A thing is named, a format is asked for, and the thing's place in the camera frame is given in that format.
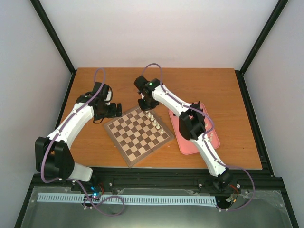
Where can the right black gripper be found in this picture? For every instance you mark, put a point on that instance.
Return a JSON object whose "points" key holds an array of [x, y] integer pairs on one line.
{"points": [[143, 108]]}

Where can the wooden folding chess board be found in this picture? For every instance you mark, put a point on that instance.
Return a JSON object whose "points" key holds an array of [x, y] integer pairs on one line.
{"points": [[134, 135]]}

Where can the light blue cable duct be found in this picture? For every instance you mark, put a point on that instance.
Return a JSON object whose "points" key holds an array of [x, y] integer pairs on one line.
{"points": [[135, 200]]}

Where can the black aluminium frame rail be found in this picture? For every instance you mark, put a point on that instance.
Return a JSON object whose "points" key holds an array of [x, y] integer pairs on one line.
{"points": [[189, 179]]}

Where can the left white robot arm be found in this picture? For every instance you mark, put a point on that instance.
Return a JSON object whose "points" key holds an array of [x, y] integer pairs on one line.
{"points": [[52, 153]]}

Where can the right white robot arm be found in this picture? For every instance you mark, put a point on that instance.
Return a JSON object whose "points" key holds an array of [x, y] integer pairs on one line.
{"points": [[192, 126]]}

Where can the pink rubber tray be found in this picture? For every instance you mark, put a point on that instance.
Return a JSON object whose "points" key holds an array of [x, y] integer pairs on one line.
{"points": [[186, 147]]}

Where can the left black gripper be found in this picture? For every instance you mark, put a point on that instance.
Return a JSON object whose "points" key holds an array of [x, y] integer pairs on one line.
{"points": [[113, 114]]}

